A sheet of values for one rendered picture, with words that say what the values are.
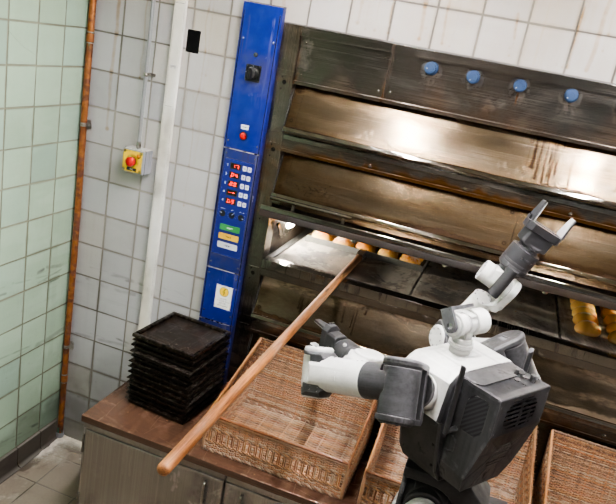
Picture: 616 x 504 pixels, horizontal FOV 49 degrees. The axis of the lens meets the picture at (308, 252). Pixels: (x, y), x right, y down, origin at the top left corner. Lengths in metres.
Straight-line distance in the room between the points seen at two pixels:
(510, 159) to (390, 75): 0.52
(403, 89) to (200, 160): 0.87
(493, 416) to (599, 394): 1.18
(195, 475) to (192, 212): 1.04
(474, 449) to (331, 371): 0.38
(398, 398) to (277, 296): 1.33
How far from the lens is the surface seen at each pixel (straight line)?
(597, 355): 2.68
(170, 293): 3.01
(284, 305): 2.80
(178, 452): 1.52
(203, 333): 2.77
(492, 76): 2.50
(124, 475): 2.79
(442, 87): 2.51
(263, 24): 2.64
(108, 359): 3.31
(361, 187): 2.60
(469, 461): 1.69
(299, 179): 2.65
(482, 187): 2.52
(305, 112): 2.62
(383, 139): 2.53
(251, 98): 2.66
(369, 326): 2.72
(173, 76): 2.81
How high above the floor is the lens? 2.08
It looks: 18 degrees down
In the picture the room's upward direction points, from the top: 11 degrees clockwise
